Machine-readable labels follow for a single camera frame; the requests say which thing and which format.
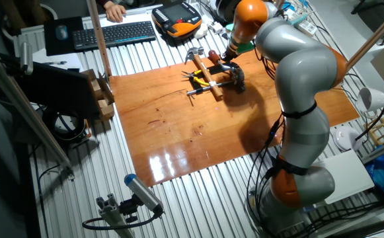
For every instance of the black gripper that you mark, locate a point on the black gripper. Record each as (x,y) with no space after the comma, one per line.
(233,52)

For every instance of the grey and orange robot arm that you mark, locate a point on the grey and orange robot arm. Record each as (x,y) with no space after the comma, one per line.
(304,76)

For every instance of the person's dark-sleeved forearm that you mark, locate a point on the person's dark-sleeved forearm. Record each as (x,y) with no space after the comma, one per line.
(103,2)

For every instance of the person's bare hand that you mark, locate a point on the person's bare hand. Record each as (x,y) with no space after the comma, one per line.
(116,12)

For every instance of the black C-clamp with steel screw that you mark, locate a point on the black C-clamp with steel screw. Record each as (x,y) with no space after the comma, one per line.
(239,79)

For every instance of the white tape strip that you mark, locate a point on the white tape strip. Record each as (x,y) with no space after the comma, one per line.
(212,84)

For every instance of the white plug adapter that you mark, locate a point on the white plug adapter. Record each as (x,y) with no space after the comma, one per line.
(215,28)

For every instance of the white rounded plastic object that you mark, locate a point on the white rounded plastic object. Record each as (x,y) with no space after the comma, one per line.
(201,31)

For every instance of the black round disc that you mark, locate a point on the black round disc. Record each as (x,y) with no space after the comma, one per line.
(224,10)

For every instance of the orange and black teach pendant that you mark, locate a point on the orange and black teach pendant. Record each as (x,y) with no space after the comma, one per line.
(176,16)

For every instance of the white power strip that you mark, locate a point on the white power strip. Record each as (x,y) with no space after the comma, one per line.
(305,26)

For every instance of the glossy wooden board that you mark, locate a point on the glossy wooden board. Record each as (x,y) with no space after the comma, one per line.
(178,132)

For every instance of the black keyboard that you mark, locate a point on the black keyboard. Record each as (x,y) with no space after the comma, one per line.
(114,34)

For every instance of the thin wooden pole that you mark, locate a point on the thin wooden pole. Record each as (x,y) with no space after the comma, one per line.
(373,36)
(99,39)

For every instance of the stacked wooden blocks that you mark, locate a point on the stacked wooden blocks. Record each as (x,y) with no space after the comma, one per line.
(105,105)

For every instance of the white round lamp base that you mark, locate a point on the white round lamp base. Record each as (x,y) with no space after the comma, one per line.
(345,139)

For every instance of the white desk lamp head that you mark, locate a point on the white desk lamp head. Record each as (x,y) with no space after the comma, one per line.
(373,99)

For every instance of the white flat board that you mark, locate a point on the white flat board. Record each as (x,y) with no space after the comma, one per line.
(347,175)

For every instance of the grey computer mouse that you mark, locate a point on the grey computer mouse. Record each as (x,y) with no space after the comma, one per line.
(61,32)

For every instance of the wooden peg rack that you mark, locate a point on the wooden peg rack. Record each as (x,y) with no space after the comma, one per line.
(381,129)

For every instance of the white paper sheet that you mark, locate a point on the white paper sheet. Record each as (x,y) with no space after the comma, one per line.
(56,56)

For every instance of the black flat panel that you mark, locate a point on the black flat panel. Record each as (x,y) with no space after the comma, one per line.
(56,89)

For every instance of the black mouse pad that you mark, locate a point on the black mouse pad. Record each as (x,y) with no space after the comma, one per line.
(51,44)

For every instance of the silver camera with blue cap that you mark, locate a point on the silver camera with blue cap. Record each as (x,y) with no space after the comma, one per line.
(142,191)

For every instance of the aluminium profile camera stand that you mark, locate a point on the aluminium profile camera stand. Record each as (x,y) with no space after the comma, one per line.
(112,215)

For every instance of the long aluminium frame bar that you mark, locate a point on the long aluminium frame bar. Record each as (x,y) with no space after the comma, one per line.
(29,115)

